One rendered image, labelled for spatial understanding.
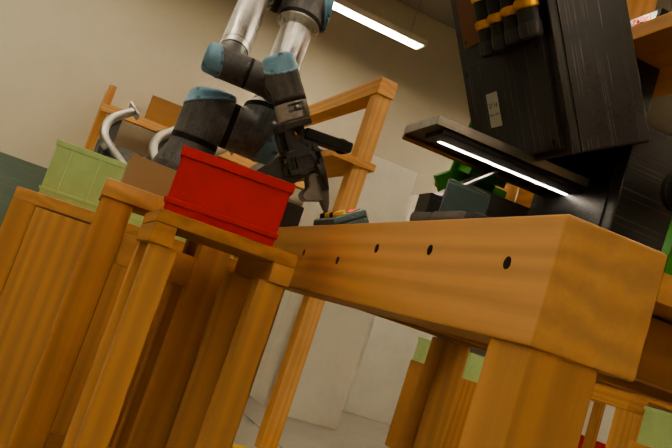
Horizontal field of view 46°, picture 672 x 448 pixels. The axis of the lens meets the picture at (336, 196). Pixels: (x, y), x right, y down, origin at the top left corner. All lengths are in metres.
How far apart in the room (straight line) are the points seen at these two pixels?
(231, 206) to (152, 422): 0.62
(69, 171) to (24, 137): 6.18
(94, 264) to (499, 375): 1.09
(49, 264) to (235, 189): 1.07
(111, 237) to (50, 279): 0.63
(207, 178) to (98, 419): 0.44
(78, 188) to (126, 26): 6.50
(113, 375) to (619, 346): 0.83
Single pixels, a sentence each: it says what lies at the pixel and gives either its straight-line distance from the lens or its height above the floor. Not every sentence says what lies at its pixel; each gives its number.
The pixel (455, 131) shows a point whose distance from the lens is 1.49.
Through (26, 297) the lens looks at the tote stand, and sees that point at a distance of 2.41.
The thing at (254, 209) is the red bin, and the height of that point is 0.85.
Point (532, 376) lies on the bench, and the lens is 0.88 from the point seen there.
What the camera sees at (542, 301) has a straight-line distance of 0.87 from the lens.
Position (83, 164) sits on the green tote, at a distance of 2.48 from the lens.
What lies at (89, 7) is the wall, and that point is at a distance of 8.91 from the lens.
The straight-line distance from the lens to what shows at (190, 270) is 1.83.
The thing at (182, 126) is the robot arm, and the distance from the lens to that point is 1.94.
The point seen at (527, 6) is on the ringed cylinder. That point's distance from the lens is 1.46.
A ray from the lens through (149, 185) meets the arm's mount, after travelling 1.83.
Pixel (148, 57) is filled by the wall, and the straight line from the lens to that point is 8.87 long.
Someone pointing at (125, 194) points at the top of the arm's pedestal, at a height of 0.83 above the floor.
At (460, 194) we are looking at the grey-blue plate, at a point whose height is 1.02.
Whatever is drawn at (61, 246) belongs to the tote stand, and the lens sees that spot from 2.40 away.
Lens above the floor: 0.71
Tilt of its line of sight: 8 degrees up
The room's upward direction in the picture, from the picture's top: 18 degrees clockwise
